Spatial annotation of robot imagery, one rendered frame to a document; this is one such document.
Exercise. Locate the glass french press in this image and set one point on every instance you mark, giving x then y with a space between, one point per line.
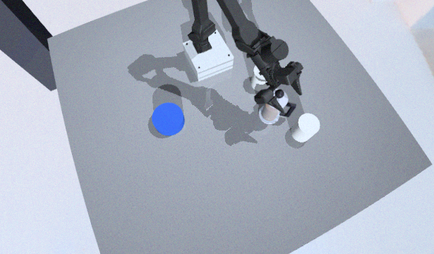
269 114

